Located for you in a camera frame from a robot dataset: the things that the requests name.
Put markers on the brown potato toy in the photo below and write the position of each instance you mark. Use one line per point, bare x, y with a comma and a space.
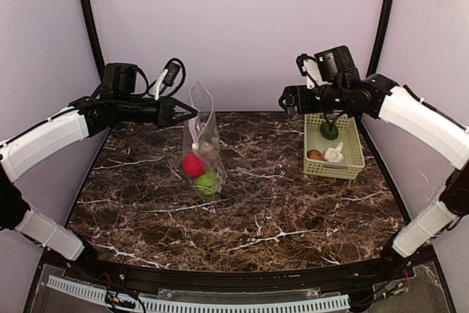
315, 155

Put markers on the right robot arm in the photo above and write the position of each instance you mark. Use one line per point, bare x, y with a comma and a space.
341, 88

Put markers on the black front table rail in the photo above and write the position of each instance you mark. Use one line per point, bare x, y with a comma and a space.
182, 265

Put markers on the red pepper toy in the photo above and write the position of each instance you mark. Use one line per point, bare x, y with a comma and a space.
193, 166

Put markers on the green apple toy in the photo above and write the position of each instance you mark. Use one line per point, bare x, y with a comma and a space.
207, 184

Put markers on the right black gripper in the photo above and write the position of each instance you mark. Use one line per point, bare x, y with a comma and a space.
297, 97

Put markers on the clear zip top bag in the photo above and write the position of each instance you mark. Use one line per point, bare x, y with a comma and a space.
202, 127

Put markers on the right black corner post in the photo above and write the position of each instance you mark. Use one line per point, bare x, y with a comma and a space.
379, 40

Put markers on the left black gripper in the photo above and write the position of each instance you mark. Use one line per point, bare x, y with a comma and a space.
165, 112

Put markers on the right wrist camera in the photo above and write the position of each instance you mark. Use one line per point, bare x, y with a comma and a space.
309, 69

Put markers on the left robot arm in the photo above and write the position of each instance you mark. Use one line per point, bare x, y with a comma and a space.
115, 100

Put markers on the white garlic toy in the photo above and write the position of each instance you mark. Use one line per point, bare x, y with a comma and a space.
334, 155

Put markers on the dark green pepper toy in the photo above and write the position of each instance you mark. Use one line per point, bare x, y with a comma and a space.
329, 131

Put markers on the green plastic basket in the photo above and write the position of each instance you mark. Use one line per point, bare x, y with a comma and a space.
352, 151

